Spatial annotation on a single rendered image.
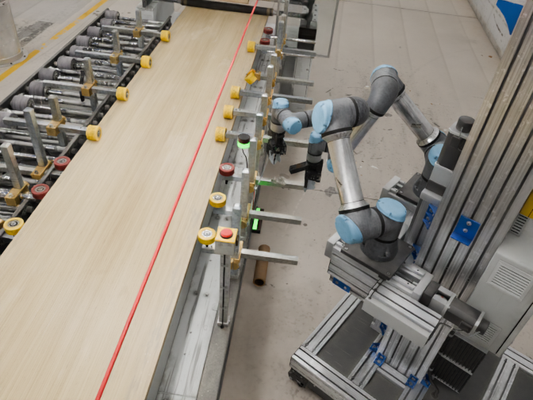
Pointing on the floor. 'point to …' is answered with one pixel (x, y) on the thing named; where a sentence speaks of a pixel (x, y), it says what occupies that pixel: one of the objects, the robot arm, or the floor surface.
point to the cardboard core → (261, 268)
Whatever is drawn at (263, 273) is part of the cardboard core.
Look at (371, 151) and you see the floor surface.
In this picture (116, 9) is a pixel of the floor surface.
